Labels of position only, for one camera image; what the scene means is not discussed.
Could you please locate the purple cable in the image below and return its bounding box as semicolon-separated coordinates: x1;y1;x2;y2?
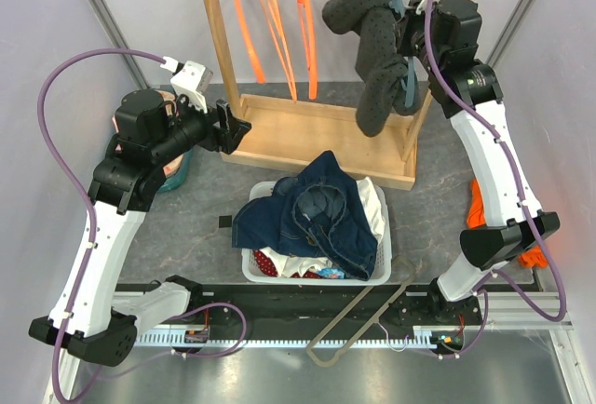
35;47;247;404
422;0;568;358

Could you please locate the teal plastic tray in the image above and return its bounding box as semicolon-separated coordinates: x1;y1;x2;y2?
157;149;194;194

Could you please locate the white shirt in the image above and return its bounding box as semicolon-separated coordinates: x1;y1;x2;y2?
255;177;386;279

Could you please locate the orange plastic hanger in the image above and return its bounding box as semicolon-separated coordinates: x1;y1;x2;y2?
232;0;265;84

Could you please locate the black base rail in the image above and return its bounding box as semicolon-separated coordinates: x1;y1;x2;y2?
115;282;541;343

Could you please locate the orange hanger with denim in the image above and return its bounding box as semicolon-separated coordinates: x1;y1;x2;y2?
296;0;318;100

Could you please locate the dark blue denim garment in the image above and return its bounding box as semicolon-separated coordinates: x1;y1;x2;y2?
232;151;378;281

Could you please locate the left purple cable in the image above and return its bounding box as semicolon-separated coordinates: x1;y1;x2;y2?
35;47;247;404

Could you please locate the orange cloth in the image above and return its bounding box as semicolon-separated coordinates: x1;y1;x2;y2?
467;179;549;269

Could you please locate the floral oven mitt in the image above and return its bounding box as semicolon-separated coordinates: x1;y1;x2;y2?
113;88;187;180

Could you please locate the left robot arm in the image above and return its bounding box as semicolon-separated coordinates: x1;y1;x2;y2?
29;88;251;367

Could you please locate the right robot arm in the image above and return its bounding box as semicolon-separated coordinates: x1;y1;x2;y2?
397;0;560;324

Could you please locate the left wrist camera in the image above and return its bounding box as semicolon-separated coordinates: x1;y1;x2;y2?
170;61;213;114

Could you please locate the red polka dot skirt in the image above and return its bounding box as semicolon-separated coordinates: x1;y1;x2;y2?
252;250;278;277

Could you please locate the orange hanger with white shirt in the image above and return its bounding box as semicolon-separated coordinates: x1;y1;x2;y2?
258;0;298;102

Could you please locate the grey metal hanger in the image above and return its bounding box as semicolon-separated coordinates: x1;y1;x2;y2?
305;255;416;368

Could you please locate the blue floral garment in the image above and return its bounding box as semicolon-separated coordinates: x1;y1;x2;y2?
316;268;345;279

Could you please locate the wooden clothes rack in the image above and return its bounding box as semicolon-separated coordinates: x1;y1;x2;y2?
203;0;432;191

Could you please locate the grey dotted garment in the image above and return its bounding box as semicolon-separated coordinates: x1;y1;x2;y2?
322;0;422;137

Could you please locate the white plastic basket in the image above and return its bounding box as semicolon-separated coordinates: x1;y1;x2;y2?
241;186;393;287

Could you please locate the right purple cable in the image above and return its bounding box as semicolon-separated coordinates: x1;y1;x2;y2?
422;0;568;358

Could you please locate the blue grey hanger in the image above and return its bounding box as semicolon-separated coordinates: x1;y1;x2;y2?
389;0;417;112

